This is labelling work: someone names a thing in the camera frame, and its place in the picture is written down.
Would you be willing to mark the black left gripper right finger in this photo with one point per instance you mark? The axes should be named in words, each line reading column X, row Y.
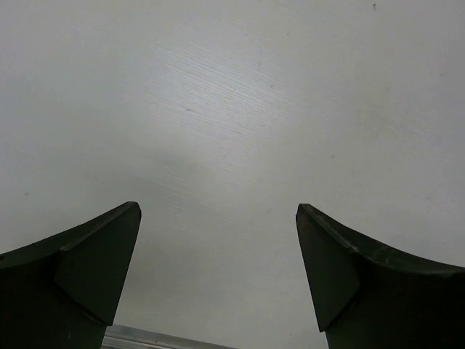
column 367, row 294

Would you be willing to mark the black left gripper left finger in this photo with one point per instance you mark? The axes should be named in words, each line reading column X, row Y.
column 63, row 291

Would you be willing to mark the aluminium table edge rail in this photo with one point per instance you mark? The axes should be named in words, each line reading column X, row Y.
column 118, row 336

